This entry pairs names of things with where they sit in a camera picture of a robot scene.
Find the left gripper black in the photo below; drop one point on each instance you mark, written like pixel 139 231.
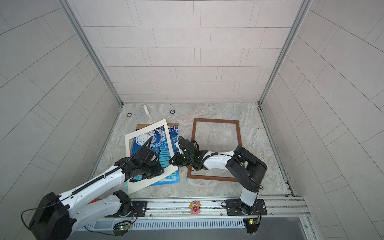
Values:
pixel 158 170

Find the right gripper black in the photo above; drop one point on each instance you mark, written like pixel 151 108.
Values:
pixel 177 162

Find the white mat board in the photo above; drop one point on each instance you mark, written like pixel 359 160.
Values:
pixel 134 187

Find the blue poster with white mat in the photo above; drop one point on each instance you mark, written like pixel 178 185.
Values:
pixel 164 159

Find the brown backing board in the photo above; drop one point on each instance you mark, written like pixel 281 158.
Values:
pixel 159 139

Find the brown wooden picture frame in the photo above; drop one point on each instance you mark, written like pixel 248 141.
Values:
pixel 214 178

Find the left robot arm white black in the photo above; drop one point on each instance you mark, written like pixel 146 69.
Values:
pixel 58 216

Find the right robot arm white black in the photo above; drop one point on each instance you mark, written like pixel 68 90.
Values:
pixel 246 168

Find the pink toy figurine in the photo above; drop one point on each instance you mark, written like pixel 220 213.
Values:
pixel 195 207

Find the white cylinder tube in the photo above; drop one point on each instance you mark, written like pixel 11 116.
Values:
pixel 146 110

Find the left circuit board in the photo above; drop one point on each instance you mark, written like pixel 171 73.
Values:
pixel 121 228

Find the circuit board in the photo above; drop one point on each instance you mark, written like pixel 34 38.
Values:
pixel 251 225
pixel 121 228

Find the right circuit board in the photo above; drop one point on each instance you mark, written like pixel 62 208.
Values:
pixel 251 225

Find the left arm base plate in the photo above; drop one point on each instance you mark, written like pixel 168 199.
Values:
pixel 139 207

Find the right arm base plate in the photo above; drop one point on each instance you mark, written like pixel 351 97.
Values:
pixel 238 208

